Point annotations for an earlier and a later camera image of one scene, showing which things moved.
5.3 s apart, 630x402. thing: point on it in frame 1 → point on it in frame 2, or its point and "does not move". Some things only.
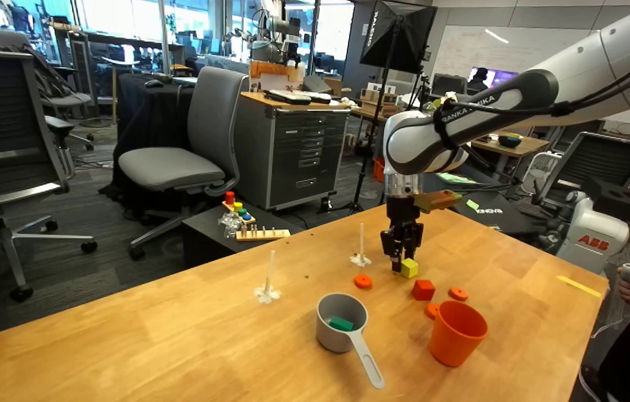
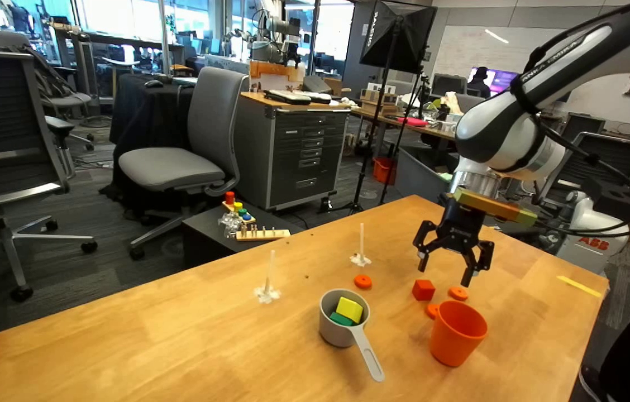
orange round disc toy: [363, 281] does not move
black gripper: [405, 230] → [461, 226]
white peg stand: [267, 293] does not move
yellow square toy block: [410, 267] → [349, 309]
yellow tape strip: [580, 287] does not move
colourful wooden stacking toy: [235, 221] does not move
